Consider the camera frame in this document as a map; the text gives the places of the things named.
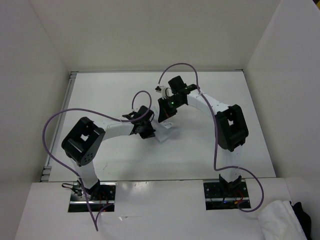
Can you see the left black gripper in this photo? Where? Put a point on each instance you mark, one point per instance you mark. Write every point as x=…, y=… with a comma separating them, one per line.
x=148, y=134

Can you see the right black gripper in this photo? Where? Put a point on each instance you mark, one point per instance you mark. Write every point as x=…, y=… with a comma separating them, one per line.
x=164, y=112

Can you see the white skirt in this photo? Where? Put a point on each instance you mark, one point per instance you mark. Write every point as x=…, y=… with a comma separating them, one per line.
x=163, y=130

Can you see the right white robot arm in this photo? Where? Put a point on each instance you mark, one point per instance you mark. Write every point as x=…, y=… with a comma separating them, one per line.
x=230, y=125

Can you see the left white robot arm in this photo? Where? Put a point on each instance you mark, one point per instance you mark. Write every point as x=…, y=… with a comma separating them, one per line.
x=83, y=141

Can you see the white cloth pile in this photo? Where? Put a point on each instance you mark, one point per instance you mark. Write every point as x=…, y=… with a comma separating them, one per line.
x=278, y=221

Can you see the black cloth pile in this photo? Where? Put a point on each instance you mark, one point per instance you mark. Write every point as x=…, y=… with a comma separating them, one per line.
x=304, y=219

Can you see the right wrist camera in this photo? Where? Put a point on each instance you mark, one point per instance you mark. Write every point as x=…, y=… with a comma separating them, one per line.
x=163, y=90

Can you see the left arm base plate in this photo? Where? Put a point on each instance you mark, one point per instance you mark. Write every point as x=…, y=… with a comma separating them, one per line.
x=103, y=200

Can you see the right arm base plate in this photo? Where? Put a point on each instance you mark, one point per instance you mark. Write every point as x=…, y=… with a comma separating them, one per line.
x=216, y=199

